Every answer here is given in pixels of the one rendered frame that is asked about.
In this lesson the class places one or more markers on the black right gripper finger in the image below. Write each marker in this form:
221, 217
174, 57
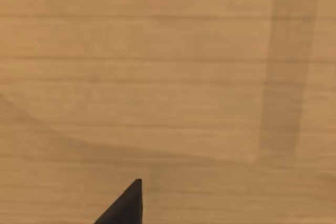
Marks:
128, 205

